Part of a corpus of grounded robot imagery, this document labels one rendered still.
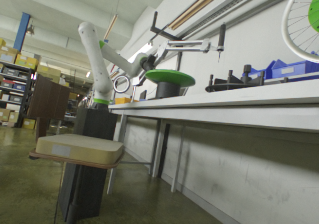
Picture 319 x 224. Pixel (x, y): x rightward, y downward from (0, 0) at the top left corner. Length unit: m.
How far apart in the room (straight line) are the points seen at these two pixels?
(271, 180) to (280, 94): 1.14
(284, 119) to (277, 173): 1.04
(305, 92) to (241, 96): 0.15
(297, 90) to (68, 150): 0.80
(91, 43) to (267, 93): 1.11
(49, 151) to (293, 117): 0.86
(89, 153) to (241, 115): 0.61
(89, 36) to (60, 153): 0.82
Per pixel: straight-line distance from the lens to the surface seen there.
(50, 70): 6.27
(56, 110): 1.13
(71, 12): 6.57
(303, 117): 0.53
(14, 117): 6.17
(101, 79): 1.23
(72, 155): 0.81
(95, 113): 1.31
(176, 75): 0.91
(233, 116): 0.62
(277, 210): 1.59
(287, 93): 0.49
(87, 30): 1.35
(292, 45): 1.00
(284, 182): 1.54
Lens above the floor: 0.76
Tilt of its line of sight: 6 degrees up
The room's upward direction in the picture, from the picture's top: 10 degrees clockwise
